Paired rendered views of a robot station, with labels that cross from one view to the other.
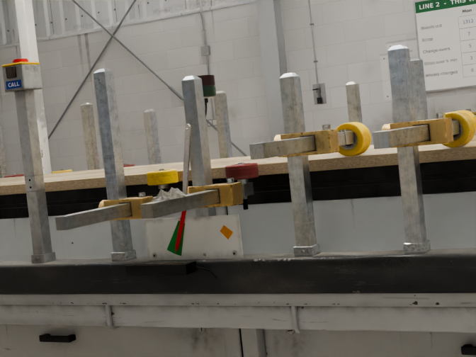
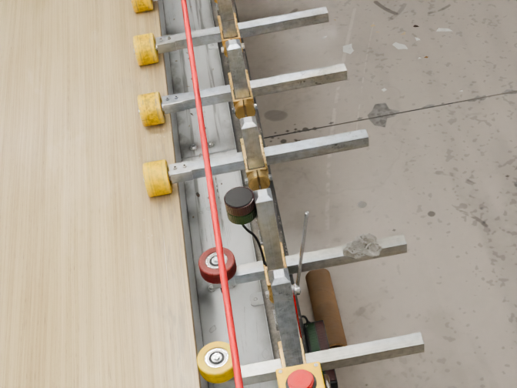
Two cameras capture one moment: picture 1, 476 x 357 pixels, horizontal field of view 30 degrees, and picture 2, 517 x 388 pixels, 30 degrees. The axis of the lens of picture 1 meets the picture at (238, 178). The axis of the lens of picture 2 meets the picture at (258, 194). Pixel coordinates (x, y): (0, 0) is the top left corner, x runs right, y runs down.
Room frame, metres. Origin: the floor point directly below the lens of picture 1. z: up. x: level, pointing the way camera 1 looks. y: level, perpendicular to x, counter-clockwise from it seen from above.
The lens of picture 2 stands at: (2.74, 1.24, 2.48)
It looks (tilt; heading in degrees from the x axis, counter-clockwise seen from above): 46 degrees down; 240
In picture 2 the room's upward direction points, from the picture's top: 10 degrees counter-clockwise
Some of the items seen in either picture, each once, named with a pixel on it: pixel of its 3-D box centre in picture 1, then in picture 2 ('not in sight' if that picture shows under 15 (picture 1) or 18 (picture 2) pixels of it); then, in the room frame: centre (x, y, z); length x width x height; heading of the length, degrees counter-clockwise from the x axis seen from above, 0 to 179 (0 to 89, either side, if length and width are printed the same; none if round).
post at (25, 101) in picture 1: (33, 176); not in sight; (2.32, 0.53, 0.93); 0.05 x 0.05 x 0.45; 61
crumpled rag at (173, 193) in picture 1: (171, 192); (361, 243); (1.88, 0.14, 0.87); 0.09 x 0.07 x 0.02; 151
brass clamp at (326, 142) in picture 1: (305, 143); (255, 163); (1.94, -0.15, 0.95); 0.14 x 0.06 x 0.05; 61
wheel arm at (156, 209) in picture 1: (202, 200); (308, 262); (1.99, 0.08, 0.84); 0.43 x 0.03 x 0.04; 151
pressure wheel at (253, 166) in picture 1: (243, 185); (219, 275); (2.16, -0.01, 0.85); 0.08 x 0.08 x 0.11
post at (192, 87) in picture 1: (202, 178); (275, 269); (2.07, 0.08, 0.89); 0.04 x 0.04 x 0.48; 61
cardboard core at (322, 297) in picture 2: not in sight; (326, 312); (1.71, -0.28, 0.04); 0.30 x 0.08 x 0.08; 61
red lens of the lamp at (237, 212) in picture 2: (202, 81); (239, 201); (2.11, 0.06, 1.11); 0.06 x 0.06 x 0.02
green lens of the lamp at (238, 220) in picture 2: (203, 91); (241, 209); (2.11, 0.06, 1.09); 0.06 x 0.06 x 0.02
